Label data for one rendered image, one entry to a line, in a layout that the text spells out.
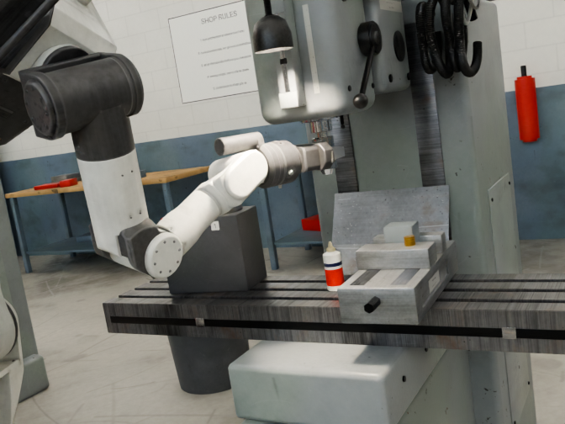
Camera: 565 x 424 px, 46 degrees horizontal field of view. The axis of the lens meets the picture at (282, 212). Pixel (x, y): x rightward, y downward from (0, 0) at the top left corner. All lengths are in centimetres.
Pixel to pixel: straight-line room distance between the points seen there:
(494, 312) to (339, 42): 58
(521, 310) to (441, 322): 15
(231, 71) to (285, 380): 535
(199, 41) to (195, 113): 71
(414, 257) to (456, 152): 48
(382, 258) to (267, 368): 31
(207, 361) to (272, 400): 201
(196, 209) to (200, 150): 559
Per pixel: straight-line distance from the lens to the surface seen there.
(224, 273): 160
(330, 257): 145
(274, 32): 120
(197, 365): 337
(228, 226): 156
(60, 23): 107
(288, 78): 130
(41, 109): 99
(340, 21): 134
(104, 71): 101
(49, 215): 842
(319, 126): 140
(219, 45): 657
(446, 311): 129
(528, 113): 540
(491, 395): 189
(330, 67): 131
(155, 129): 710
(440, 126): 172
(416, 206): 174
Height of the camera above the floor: 134
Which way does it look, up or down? 9 degrees down
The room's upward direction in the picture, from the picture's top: 9 degrees counter-clockwise
